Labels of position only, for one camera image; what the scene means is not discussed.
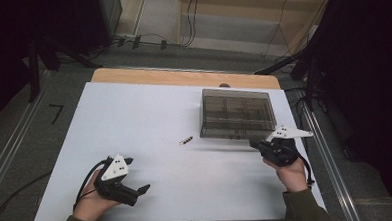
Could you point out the black plug adapter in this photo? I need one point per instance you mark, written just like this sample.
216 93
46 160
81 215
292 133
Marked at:
136 41
121 42
163 44

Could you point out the clear compartment drawer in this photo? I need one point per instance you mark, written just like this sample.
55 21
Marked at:
238 134

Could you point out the person's left hand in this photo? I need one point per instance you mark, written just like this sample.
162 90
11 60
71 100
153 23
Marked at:
91 205

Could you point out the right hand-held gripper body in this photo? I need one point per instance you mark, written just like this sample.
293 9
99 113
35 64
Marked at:
279 152

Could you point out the person's right hand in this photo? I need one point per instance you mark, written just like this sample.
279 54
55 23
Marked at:
292 178

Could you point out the metal floor rail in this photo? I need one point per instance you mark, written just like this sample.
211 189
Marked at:
12 145
330 171

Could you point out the black metal stand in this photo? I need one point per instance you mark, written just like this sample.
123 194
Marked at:
272 68
34 74

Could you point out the white power strip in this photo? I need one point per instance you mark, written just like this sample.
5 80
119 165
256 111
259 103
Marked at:
127 36

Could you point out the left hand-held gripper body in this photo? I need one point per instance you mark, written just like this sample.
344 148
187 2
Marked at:
114 169

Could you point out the smoky clear drawer box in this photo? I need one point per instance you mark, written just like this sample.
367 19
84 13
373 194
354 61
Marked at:
235 110

